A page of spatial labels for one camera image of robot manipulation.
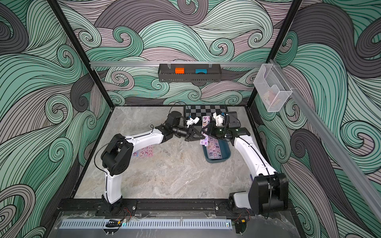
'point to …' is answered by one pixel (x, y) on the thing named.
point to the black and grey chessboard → (200, 111)
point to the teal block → (201, 70)
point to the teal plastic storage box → (225, 148)
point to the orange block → (179, 70)
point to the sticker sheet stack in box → (213, 148)
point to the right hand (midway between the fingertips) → (206, 130)
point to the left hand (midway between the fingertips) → (204, 137)
